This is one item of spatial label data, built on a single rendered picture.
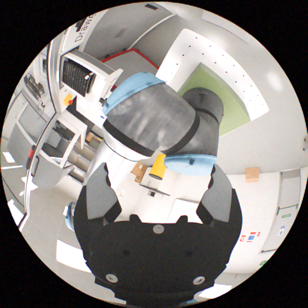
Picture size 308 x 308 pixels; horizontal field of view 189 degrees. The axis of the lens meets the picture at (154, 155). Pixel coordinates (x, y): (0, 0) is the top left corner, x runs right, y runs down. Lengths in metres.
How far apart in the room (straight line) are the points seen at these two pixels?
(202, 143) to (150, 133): 0.10
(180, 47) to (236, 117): 0.31
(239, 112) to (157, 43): 1.05
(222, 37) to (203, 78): 0.93
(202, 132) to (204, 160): 0.05
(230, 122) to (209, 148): 0.22
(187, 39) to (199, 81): 0.18
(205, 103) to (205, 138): 0.11
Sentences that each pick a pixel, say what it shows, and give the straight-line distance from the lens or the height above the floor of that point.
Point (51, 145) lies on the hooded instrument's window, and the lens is 1.33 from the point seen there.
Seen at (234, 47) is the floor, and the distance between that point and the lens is 1.21.
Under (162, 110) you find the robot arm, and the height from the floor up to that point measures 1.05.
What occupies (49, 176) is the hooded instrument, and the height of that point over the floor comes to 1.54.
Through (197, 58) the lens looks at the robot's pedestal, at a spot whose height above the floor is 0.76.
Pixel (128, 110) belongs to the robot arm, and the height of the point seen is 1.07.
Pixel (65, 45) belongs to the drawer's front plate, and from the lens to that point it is 0.51.
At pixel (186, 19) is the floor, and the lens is 1.22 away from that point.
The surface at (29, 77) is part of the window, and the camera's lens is 0.51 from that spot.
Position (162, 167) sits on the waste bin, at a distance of 2.85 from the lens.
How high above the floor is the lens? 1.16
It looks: 21 degrees down
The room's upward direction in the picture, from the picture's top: 157 degrees counter-clockwise
